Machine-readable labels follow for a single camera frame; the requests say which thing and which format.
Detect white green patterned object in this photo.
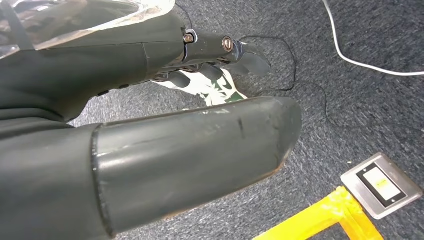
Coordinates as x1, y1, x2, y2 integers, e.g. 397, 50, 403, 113
150, 67, 248, 107

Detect yellow floor tape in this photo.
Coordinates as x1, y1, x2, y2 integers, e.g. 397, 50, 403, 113
253, 186, 385, 240

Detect clear plastic film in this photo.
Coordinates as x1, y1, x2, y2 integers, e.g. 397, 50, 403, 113
0, 0, 176, 61

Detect silver floor socket plate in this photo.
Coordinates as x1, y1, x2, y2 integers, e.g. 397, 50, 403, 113
340, 152, 424, 221

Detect thin black cable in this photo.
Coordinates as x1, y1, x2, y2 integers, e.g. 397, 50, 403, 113
236, 34, 424, 134

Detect white floor cable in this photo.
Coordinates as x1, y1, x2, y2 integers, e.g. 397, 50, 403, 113
321, 0, 424, 77

